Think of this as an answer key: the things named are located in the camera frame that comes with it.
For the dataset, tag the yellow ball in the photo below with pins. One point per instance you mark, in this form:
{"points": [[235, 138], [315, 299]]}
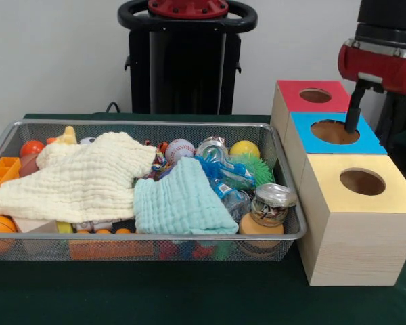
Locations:
{"points": [[245, 149]]}

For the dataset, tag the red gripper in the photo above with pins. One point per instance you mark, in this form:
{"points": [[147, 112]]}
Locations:
{"points": [[385, 71]]}

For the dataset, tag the orange plastic grid tray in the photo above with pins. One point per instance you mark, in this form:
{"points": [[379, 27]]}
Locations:
{"points": [[1, 172]]}

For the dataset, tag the wooden three-hole box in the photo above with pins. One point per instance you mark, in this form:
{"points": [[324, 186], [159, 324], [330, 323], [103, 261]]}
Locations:
{"points": [[358, 237]]}

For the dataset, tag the dark green table cloth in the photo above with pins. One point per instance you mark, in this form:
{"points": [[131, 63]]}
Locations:
{"points": [[155, 294]]}

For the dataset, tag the yellow rubber duck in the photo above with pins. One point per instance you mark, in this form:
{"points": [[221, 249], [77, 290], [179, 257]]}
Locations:
{"points": [[68, 133]]}

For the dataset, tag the crushed drink can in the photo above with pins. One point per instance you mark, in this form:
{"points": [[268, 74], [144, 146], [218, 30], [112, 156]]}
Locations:
{"points": [[274, 203]]}

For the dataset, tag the silver mesh bin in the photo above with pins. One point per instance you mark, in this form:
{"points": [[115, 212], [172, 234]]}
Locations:
{"points": [[189, 245]]}

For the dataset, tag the mint green muslin cloth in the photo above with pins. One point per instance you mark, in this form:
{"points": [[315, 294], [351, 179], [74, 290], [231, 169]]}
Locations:
{"points": [[182, 203]]}

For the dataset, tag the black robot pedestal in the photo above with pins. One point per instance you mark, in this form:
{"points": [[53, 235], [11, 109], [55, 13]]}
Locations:
{"points": [[182, 67]]}

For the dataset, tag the cream muslin cloth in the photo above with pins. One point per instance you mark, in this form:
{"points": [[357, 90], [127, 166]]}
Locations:
{"points": [[71, 179]]}

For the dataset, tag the white baseball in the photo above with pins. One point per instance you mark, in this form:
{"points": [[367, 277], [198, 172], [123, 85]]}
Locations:
{"points": [[180, 150]]}

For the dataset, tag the green spiky ball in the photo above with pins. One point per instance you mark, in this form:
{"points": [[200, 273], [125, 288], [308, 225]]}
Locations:
{"points": [[253, 169]]}

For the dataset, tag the red-orange ball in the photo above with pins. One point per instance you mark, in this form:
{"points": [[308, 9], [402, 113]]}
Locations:
{"points": [[33, 148]]}

